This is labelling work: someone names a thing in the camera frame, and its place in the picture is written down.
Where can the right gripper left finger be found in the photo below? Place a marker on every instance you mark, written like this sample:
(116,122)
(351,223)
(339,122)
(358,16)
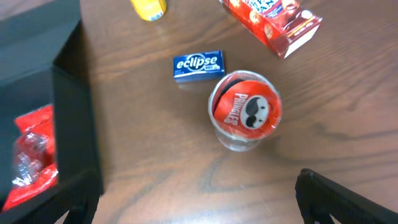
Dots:
(84,213)

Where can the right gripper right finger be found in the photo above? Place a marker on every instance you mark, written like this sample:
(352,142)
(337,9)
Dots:
(321,200)

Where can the red hacks candy bag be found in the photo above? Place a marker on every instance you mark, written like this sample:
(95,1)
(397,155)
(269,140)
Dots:
(35,166)

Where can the red pringles can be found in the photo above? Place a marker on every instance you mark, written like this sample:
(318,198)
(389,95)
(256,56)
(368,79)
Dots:
(244,108)

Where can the dark green box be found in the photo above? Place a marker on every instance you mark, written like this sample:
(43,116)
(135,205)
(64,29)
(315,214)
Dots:
(44,61)

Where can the blue eclipse mint tin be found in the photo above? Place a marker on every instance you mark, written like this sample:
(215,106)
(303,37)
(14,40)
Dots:
(199,66)

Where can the red panda biscuit box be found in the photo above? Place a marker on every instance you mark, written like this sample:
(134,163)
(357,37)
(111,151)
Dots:
(281,25)

